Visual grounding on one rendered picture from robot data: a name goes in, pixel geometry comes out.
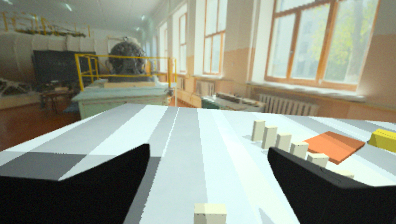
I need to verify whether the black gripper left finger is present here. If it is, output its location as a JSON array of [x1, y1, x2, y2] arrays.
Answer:
[[0, 144, 151, 224]]

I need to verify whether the orange flat square tile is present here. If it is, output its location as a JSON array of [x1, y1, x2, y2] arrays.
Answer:
[[304, 131, 365, 165]]

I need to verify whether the yellow rectangular block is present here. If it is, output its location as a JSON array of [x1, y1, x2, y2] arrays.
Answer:
[[369, 129, 396, 153]]

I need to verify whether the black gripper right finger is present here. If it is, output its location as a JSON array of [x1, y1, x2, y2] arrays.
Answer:
[[267, 146, 396, 224]]

